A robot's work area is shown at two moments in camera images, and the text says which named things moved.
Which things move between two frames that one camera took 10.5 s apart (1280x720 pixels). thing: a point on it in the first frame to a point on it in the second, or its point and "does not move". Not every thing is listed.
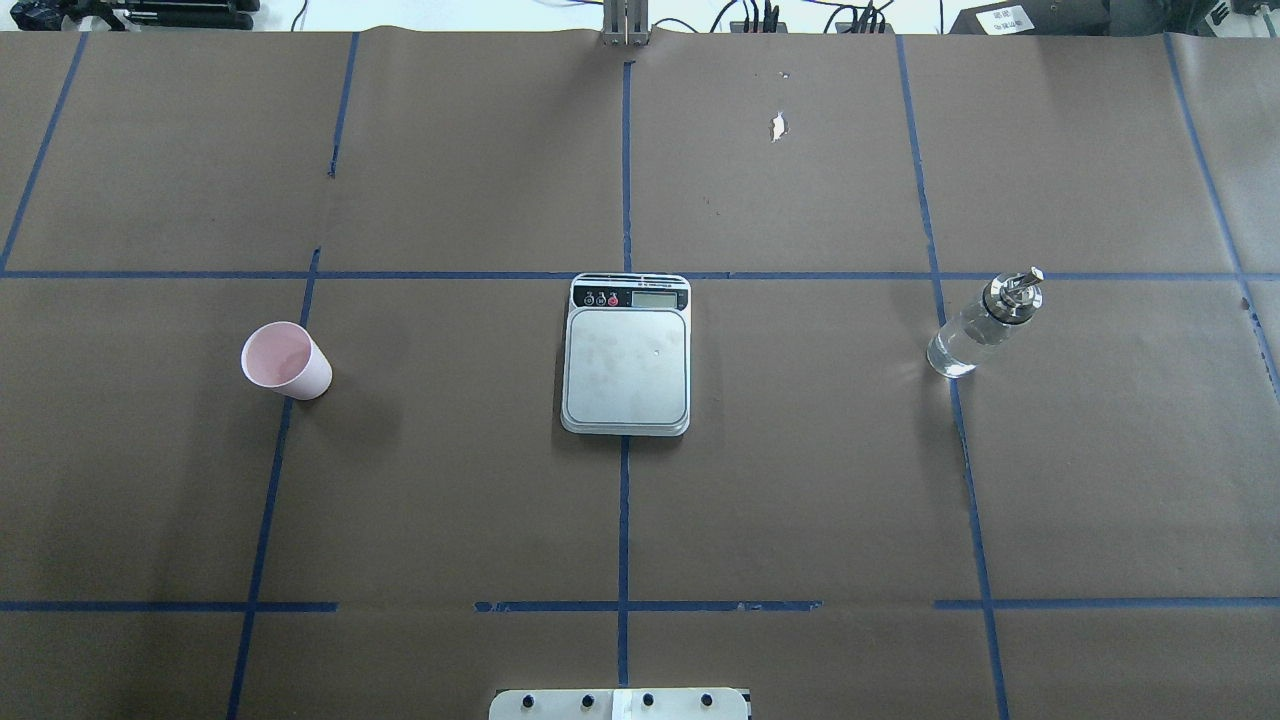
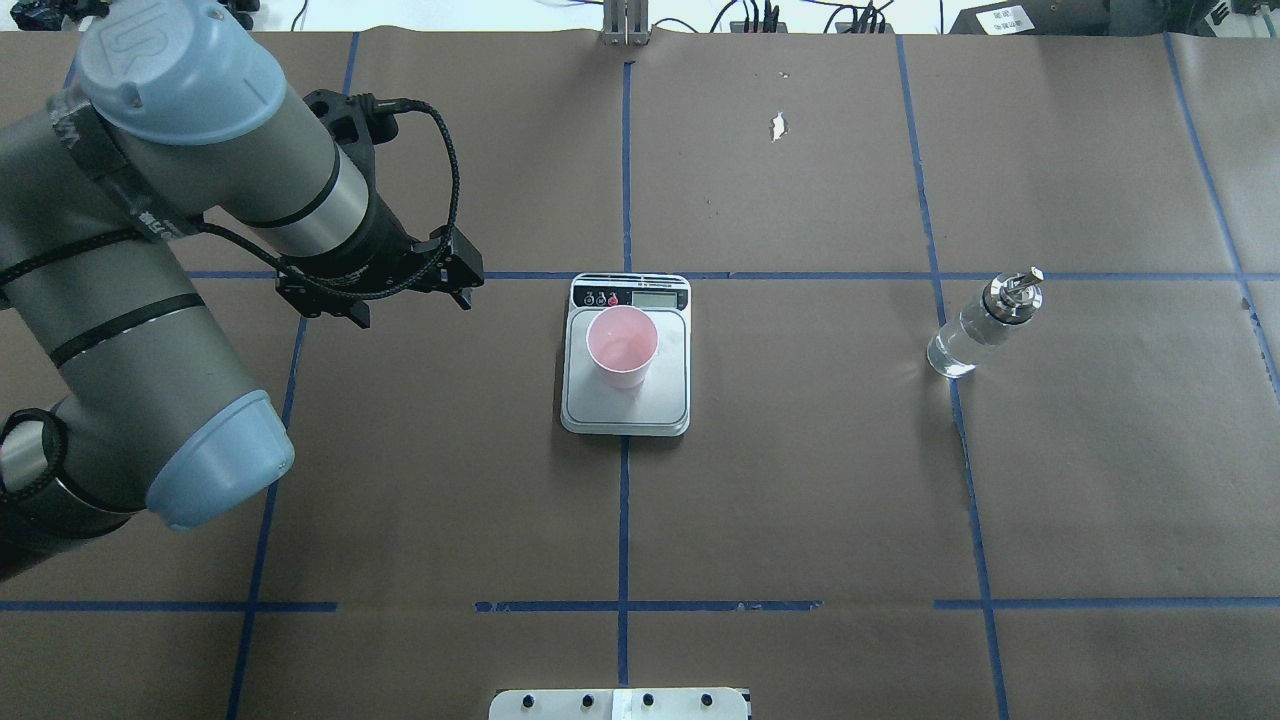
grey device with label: (1258, 18) does not move
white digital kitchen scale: (626, 355) does not move
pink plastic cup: (282, 357) to (622, 342)
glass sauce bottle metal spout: (1008, 300) does not move
